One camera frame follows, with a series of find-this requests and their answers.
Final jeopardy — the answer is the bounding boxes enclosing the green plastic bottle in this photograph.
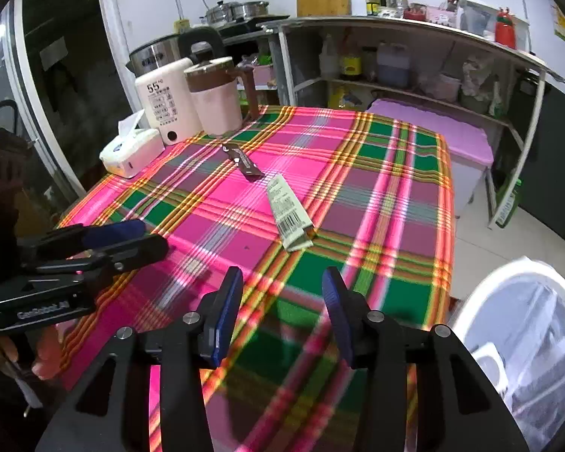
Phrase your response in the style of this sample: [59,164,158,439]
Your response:
[494,176,523,229]

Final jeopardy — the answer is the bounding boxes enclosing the steel pot with lid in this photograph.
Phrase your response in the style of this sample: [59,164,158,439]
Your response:
[233,1,270,20]
[206,1,241,25]

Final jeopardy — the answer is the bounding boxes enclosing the white tissue pack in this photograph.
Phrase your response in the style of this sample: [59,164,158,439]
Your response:
[99,109,165,179]

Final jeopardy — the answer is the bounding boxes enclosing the crumpled food bags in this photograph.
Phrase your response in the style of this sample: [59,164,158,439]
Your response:
[461,54,504,114]

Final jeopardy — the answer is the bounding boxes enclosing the pink jar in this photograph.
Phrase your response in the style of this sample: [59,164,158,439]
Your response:
[435,73,462,102]

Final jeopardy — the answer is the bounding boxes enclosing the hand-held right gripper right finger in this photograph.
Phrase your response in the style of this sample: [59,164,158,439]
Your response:
[322,266,530,452]

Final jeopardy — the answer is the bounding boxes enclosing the dark liquid plastic jug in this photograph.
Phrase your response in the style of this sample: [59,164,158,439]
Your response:
[377,41,411,86]

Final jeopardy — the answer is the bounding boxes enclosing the steel rice cooker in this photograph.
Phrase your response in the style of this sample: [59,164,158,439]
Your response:
[127,27,227,76]

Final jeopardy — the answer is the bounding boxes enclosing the storage box with pink lid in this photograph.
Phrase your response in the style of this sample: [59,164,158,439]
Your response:
[367,98,495,220]

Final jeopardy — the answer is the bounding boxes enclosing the white round trash bin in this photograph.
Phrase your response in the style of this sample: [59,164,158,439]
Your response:
[445,255,565,452]

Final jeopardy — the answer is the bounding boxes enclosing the white open shelf unit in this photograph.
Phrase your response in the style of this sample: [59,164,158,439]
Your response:
[257,15,565,229]

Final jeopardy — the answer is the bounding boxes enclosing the small pink box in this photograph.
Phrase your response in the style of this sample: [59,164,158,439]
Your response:
[424,6,457,26]

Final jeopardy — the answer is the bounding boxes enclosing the person's left hand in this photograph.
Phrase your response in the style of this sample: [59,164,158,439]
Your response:
[0,325,71,380]

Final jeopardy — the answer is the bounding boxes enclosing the pink green plaid tablecloth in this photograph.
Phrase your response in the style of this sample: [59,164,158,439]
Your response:
[56,105,455,452]

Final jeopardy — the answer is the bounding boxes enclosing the brown snack wrapper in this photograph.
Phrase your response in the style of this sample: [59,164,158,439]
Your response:
[221,142,264,183]

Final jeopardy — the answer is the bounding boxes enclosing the glass sliding door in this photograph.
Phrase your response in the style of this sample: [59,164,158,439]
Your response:
[0,0,142,227]

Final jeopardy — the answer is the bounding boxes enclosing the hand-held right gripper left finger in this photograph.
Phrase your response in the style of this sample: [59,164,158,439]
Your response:
[35,266,244,452]

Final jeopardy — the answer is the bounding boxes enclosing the black cloth-covered rack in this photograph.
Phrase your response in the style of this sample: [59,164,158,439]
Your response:
[515,70,565,243]

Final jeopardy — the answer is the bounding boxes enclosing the pink plastic basket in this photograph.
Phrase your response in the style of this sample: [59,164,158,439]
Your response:
[254,54,276,88]

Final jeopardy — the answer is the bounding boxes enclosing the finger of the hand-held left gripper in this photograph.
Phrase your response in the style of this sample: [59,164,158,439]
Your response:
[21,233,170,290]
[16,219,147,262]

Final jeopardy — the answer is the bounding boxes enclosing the yellow label oil bottle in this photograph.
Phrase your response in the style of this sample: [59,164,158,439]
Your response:
[341,44,363,81]

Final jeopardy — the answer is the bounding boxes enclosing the pink kettle with brown lid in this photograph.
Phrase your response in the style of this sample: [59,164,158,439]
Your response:
[185,56,260,136]

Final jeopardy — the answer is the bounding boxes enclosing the clear lidded storage container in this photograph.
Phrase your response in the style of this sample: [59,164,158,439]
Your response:
[459,0,500,36]

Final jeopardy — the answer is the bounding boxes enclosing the translucent plastic bin liner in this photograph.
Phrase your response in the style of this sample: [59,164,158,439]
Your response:
[471,282,565,434]

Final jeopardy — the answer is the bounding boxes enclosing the green white carton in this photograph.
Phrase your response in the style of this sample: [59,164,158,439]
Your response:
[267,174,315,252]

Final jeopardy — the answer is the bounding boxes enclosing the white plastic jug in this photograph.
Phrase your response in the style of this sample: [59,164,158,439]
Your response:
[319,35,342,78]

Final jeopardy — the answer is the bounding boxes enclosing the white electric water dispenser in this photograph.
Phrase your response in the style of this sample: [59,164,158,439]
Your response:
[135,56,203,146]

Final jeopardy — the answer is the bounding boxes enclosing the red bottle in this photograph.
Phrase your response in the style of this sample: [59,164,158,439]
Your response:
[494,7,517,49]

